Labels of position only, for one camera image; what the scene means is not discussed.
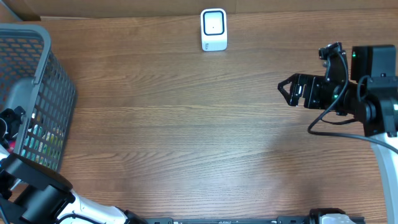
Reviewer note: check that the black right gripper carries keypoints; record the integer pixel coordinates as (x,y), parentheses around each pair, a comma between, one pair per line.
(310,83)

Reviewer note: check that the red purple snack packet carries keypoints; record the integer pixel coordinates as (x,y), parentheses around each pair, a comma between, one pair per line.
(12,145)

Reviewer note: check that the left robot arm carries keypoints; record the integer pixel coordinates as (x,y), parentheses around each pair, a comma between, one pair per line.
(33,193)

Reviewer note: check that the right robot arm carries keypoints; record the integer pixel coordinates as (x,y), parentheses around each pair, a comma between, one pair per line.
(364,87)

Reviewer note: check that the white barcode scanner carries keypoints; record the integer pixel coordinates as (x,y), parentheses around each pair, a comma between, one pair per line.
(214,30)

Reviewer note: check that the grey plastic mesh basket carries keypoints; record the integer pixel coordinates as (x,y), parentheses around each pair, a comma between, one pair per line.
(37,96)

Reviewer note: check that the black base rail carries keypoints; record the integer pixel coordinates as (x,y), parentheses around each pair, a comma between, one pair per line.
(326,219)

